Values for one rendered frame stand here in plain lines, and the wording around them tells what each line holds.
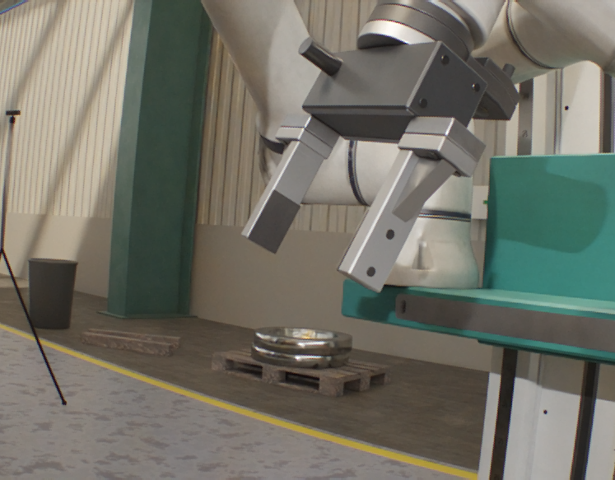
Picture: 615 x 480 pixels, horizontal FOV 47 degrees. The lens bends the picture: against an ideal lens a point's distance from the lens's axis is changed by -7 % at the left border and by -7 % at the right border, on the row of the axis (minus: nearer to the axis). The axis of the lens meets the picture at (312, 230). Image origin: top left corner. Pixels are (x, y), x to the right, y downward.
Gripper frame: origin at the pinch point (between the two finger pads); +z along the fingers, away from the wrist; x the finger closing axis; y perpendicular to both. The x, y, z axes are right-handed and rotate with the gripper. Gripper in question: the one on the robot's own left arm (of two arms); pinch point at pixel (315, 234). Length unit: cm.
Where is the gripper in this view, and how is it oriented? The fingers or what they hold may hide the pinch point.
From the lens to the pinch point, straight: 48.7
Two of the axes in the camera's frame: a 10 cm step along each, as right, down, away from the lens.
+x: 4.9, 1.4, -8.6
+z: -4.6, 8.8, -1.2
